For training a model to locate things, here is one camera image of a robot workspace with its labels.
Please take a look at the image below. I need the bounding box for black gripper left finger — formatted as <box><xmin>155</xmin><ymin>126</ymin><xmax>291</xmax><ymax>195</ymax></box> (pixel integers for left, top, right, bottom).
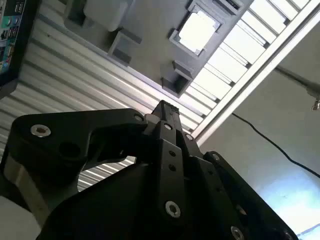
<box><xmin>1</xmin><ymin>99</ymin><xmax>186</xmax><ymax>226</ymax></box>

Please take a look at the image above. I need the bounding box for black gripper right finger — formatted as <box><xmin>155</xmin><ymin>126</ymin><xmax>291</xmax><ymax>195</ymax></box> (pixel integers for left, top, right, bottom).
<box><xmin>170</xmin><ymin>103</ymin><xmax>299</xmax><ymax>240</ymax></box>

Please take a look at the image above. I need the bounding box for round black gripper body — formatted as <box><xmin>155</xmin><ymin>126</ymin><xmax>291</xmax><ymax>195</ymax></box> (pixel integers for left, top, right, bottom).
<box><xmin>36</xmin><ymin>163</ymin><xmax>226</xmax><ymax>240</ymax></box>

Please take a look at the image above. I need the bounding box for silver CPU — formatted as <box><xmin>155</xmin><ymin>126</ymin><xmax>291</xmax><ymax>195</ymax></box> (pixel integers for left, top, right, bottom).
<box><xmin>178</xmin><ymin>11</ymin><xmax>219</xmax><ymax>51</ymax></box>

